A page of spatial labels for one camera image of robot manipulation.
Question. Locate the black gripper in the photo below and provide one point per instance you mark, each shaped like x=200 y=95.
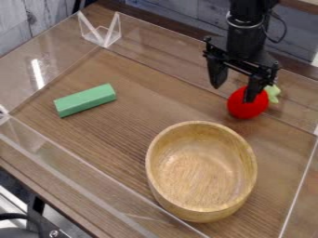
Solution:
x=261 y=67

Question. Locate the red plush strawberry toy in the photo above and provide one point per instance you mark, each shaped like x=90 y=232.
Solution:
x=249 y=110

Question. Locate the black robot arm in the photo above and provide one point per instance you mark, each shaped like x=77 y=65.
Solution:
x=252 y=25

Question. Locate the wooden bowl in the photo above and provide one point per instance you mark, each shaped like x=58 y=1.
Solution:
x=201 y=168

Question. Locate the green rectangular block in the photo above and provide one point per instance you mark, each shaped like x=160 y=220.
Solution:
x=85 y=100

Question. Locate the clear acrylic corner bracket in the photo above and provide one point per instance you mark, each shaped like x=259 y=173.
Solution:
x=104 y=36

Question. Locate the clear acrylic tray wall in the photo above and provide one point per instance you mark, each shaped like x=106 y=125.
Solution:
x=84 y=163

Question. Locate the black metal table frame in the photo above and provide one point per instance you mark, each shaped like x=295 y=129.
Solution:
x=47 y=229

